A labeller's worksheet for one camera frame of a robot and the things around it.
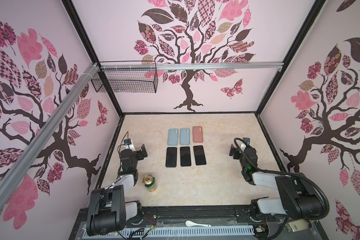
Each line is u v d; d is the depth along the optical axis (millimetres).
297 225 682
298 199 433
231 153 850
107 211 419
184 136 1071
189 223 707
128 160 659
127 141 746
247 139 775
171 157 969
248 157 674
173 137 1067
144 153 827
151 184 743
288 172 924
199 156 950
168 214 758
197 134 1071
